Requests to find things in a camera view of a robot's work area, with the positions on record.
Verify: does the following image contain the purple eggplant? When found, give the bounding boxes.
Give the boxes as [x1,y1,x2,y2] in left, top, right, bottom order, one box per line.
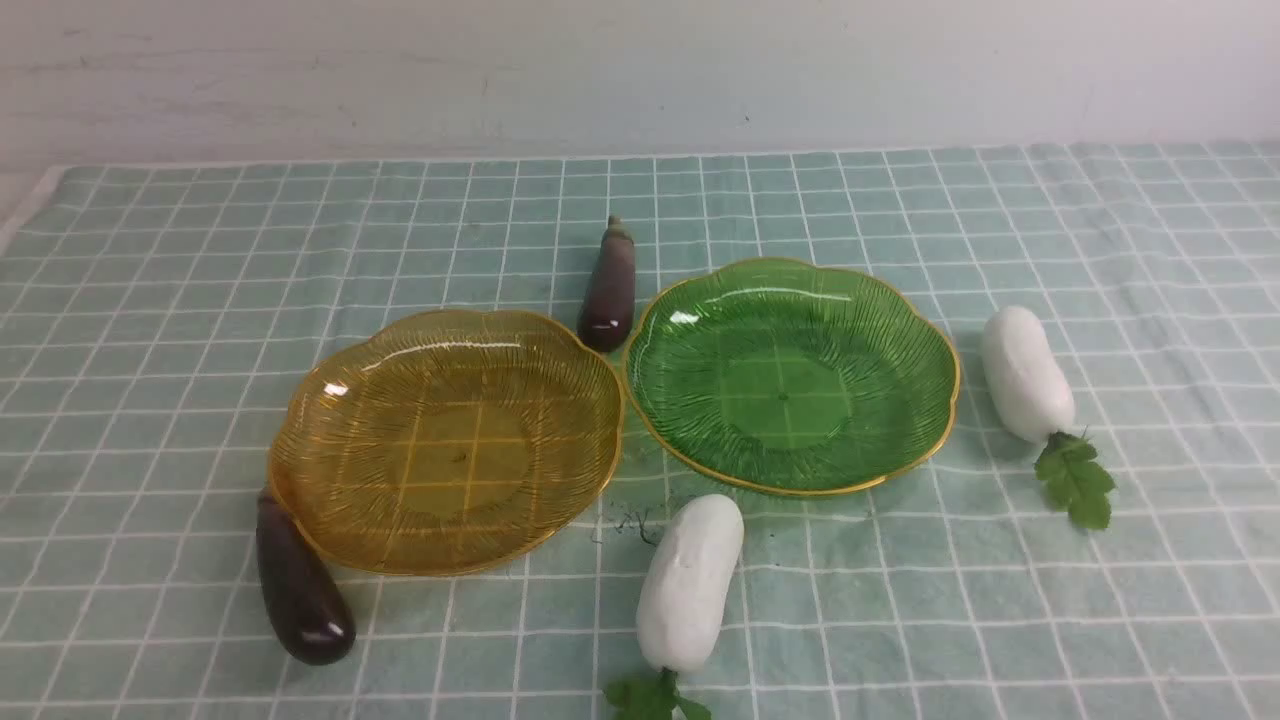
[577,215,636,354]
[255,489,356,666]

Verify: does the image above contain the white radish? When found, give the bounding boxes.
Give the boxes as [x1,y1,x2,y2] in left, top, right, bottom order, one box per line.
[604,495,745,719]
[980,306,1116,530]

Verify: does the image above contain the green ribbed glass plate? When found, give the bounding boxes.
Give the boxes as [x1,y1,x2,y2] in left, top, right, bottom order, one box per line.
[621,258,963,498]

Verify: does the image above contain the amber ribbed glass plate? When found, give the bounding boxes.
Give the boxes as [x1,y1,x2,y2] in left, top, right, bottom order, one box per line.
[266,309,626,577]

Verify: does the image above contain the green checkered tablecloth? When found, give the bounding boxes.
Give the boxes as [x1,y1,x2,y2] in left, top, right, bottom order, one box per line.
[1,142,1279,719]

